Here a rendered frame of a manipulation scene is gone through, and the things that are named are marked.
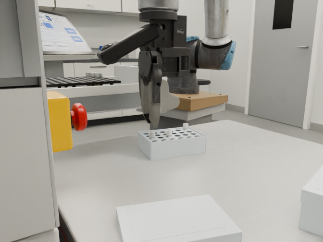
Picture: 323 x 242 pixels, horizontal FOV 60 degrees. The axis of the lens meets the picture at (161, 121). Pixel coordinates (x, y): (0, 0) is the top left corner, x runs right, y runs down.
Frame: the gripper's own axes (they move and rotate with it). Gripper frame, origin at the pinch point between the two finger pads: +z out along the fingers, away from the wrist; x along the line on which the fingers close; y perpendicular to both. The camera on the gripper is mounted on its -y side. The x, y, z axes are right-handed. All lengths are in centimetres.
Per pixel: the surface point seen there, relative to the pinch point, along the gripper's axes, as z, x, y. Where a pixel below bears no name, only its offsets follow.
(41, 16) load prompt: -32, 118, -20
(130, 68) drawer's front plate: -8.5, 28.2, 4.3
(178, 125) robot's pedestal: 15, 47, 29
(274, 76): 18, 268, 282
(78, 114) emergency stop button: -4.6, -12.7, -14.4
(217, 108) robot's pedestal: 10, 49, 47
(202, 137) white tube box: 4.0, -3.2, 10.6
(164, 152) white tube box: 6.3, -3.2, 2.2
